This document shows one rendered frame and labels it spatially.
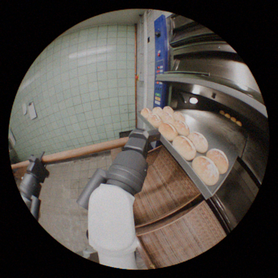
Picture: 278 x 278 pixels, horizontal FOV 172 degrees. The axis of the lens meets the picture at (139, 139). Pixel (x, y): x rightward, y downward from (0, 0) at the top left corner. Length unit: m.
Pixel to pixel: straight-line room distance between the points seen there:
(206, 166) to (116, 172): 0.21
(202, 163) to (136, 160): 0.17
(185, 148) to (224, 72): 0.39
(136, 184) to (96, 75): 1.44
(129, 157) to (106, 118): 1.40
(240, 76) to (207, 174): 0.41
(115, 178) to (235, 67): 0.57
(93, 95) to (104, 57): 0.64
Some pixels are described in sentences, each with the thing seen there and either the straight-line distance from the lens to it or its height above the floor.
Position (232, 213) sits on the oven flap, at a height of 0.97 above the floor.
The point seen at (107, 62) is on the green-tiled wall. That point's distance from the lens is 1.50.
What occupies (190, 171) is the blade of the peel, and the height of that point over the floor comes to 1.19.
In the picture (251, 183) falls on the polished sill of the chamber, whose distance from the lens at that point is 0.53.
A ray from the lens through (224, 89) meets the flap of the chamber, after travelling 0.32.
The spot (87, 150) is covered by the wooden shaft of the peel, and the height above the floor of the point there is 1.20.
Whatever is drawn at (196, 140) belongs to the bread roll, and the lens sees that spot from 0.33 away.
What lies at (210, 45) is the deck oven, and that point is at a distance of 0.59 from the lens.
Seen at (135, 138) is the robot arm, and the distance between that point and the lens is 0.24.
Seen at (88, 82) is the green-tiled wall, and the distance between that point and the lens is 1.49.
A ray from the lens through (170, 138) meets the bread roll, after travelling 0.32.
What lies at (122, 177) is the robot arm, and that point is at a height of 1.23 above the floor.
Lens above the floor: 1.38
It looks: 37 degrees down
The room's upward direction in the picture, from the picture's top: straight up
